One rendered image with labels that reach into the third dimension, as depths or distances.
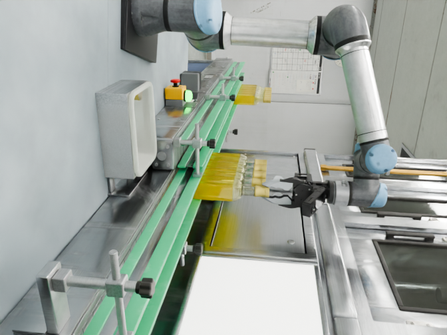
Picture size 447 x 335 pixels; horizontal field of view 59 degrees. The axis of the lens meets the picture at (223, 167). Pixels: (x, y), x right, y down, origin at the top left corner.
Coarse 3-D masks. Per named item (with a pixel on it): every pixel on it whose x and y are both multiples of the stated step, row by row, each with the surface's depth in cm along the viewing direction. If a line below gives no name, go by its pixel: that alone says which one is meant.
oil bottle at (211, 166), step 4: (208, 164) 133; (212, 164) 133; (216, 164) 133; (220, 164) 133; (224, 164) 133; (228, 164) 133; (232, 164) 133; (236, 164) 133; (208, 168) 130; (212, 168) 130; (216, 168) 130; (220, 168) 130; (224, 168) 130; (228, 168) 130; (232, 168) 130; (236, 168) 130; (240, 168) 131; (244, 168) 132; (240, 172) 129; (244, 172) 131; (244, 176) 131
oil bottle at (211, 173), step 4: (204, 172) 127; (208, 172) 127; (212, 172) 127; (216, 172) 127; (220, 172) 127; (224, 172) 127; (228, 172) 127; (232, 172) 128; (236, 172) 128; (204, 176) 125; (208, 176) 125; (212, 176) 125; (216, 176) 125; (220, 176) 125; (224, 176) 125; (228, 176) 125; (232, 176) 125; (236, 176) 125; (240, 176) 125; (240, 180) 124
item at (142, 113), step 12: (144, 84) 102; (132, 96) 94; (144, 96) 109; (132, 108) 94; (144, 108) 111; (132, 120) 95; (144, 120) 112; (132, 132) 97; (144, 132) 113; (132, 144) 98; (144, 144) 115; (156, 144) 116; (144, 156) 113; (144, 168) 106
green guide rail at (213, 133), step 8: (240, 72) 282; (232, 88) 231; (224, 104) 196; (224, 112) 182; (216, 120) 170; (216, 128) 160; (208, 136) 150; (216, 136) 152; (192, 152) 135; (200, 152) 134; (208, 152) 135; (184, 160) 128; (192, 160) 129; (200, 160) 128; (200, 168) 124
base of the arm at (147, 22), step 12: (132, 0) 108; (144, 0) 108; (156, 0) 109; (132, 12) 109; (144, 12) 109; (156, 12) 110; (144, 24) 112; (156, 24) 112; (168, 24) 112; (144, 36) 117
